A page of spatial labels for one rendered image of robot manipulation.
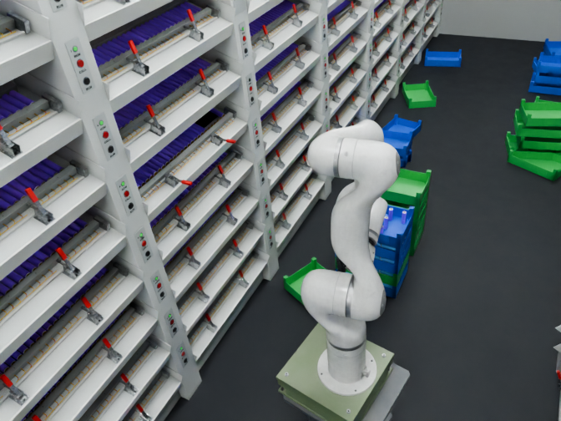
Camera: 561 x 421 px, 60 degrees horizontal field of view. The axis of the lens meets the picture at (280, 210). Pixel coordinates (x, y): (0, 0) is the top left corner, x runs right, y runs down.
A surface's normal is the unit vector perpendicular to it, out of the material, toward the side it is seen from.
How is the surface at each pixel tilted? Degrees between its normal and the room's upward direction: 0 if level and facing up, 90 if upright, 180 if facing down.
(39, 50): 109
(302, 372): 1
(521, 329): 0
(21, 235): 19
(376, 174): 72
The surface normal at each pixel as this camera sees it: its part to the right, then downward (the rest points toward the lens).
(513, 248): -0.08, -0.78
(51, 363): 0.22, -0.66
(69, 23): 0.89, 0.22
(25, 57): 0.87, 0.47
